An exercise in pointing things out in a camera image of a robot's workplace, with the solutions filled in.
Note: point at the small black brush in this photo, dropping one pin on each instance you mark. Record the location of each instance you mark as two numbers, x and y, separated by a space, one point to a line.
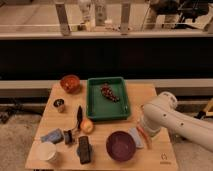
68 137

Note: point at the dark purple eggplant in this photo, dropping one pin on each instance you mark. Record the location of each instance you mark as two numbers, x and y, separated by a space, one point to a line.
79 117

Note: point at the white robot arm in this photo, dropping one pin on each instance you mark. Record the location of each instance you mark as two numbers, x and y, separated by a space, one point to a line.
161 112

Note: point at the peach apple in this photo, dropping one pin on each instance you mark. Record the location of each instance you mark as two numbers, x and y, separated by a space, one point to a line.
87 126

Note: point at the grey-blue folded towel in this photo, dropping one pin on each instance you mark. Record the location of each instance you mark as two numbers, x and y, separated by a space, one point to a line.
135 135

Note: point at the black rectangular remote block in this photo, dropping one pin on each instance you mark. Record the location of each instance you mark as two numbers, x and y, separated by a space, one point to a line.
83 142

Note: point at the white paper cup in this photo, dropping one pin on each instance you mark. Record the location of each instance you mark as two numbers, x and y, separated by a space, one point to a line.
46 151

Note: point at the purple bowl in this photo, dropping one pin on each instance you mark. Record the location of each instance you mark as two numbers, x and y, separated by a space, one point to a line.
120 146

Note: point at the orange carrot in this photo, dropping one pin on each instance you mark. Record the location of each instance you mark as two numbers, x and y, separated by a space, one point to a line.
145 136

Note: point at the orange-brown bowl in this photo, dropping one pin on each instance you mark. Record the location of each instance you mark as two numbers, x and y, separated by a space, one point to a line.
70 83

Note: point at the blue sponge block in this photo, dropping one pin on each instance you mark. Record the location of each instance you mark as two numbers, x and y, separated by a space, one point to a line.
55 136

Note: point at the dark red grape bunch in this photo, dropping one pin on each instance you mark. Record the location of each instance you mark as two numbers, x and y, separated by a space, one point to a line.
107 92

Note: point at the small dark-topped cup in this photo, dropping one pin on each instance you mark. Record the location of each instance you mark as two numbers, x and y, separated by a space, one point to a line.
59 104

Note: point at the green plastic tray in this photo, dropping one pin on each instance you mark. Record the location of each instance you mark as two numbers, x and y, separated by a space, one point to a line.
100 108

